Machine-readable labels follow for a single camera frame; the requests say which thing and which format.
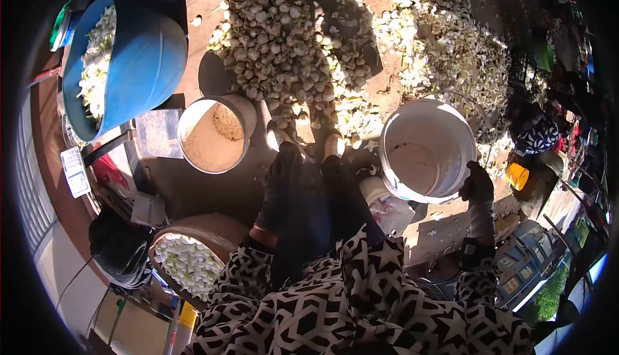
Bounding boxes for person's right hand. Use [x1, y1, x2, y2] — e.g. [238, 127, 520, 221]
[458, 161, 497, 241]

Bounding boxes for person's left hand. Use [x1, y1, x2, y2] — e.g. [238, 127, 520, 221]
[253, 142, 305, 235]

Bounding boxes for person's right fingers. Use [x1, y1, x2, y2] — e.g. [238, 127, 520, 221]
[458, 161, 495, 203]

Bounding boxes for person's left fingers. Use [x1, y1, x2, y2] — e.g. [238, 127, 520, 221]
[266, 142, 305, 189]

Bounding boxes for white plastic bucket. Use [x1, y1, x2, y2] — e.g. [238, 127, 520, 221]
[378, 99, 478, 205]

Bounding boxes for yellow cup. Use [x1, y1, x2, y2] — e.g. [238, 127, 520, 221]
[505, 162, 531, 192]

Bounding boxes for black wrist band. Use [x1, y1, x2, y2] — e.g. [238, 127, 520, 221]
[459, 237, 497, 271]

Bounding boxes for white bucket with sandy inside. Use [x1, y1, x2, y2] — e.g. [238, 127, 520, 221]
[177, 94, 258, 175]

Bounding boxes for white plastic bag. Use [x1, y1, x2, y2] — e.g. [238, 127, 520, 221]
[358, 176, 417, 238]

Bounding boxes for stack of blue crates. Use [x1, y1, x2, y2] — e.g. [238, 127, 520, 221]
[495, 220, 558, 308]

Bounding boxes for pile of unpeeled bulbs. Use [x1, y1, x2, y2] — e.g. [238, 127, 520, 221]
[207, 0, 384, 139]

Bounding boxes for pile of pale peelings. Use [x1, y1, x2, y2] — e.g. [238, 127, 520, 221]
[370, 0, 514, 164]

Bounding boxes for grey metal sheet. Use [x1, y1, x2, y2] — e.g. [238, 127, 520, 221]
[134, 108, 185, 160]

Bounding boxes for brown basin of peeled pieces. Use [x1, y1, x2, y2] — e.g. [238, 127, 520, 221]
[148, 213, 251, 310]

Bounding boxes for person's body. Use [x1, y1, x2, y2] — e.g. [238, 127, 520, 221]
[183, 224, 534, 355]

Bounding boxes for blue barrel of peeled pieces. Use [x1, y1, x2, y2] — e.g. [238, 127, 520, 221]
[62, 0, 189, 144]

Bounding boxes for black cloth bundle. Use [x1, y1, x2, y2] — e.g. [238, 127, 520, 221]
[89, 206, 156, 291]

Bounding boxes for yellow-capped bottle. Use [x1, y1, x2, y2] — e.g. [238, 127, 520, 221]
[163, 301, 199, 355]

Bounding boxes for white calculator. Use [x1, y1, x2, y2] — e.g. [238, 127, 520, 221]
[60, 145, 92, 199]

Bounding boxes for green-topped round container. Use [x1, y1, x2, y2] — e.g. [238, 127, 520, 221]
[49, 0, 79, 53]

